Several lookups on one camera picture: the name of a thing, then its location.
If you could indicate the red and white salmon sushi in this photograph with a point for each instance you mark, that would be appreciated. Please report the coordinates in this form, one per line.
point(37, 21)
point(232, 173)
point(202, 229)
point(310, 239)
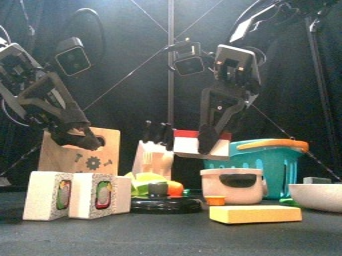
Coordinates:
point(189, 145)

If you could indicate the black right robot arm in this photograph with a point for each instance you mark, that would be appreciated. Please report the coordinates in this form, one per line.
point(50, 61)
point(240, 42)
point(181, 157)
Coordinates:
point(278, 15)

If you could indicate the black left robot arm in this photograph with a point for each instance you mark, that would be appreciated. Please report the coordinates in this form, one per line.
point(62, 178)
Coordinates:
point(87, 31)

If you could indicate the white box with sushi window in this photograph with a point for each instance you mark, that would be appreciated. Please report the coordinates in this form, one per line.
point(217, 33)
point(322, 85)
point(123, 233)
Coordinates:
point(45, 195)
point(91, 196)

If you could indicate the black tripod pole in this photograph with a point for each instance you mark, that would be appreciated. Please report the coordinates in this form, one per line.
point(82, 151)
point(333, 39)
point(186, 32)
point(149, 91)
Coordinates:
point(321, 86)

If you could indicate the orange toy fruit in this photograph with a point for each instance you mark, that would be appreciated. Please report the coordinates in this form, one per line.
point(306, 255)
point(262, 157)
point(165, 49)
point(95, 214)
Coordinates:
point(176, 188)

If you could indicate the green toy lettuce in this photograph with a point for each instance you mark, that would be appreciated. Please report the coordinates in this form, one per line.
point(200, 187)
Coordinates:
point(142, 181)

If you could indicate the dark grey cylinder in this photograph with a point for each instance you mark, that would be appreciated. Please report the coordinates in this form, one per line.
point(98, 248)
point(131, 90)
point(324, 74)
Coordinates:
point(158, 189)

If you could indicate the small orange toy piece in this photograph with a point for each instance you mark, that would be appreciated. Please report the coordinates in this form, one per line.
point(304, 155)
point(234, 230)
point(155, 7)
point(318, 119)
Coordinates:
point(216, 200)

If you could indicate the plain white box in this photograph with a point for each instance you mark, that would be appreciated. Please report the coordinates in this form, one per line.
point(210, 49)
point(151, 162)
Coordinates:
point(123, 195)

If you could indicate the grey block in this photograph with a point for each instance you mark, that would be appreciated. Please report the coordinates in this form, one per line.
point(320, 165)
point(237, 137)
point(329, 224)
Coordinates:
point(317, 180)

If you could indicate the black round plate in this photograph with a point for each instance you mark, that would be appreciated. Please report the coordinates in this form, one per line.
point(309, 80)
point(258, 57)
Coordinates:
point(166, 204)

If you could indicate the green toy leaf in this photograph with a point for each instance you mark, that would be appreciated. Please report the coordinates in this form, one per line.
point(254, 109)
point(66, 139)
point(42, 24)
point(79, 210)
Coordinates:
point(289, 201)

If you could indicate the yellow sponge block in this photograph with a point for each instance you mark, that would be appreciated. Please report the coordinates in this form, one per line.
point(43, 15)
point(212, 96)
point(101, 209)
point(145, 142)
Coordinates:
point(254, 213)

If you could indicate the white bowl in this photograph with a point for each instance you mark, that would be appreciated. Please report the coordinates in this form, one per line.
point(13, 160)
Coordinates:
point(318, 196)

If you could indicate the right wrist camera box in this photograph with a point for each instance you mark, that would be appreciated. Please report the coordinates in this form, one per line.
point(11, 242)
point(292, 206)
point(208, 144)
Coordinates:
point(189, 61)

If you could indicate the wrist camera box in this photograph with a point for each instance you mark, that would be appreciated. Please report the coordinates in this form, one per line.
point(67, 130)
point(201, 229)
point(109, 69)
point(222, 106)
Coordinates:
point(73, 59)
point(189, 61)

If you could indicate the vertical metal frame pole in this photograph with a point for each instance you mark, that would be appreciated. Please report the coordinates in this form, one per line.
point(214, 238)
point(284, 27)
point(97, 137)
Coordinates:
point(170, 86)

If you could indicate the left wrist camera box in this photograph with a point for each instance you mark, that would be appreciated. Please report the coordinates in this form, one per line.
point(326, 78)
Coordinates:
point(73, 59)

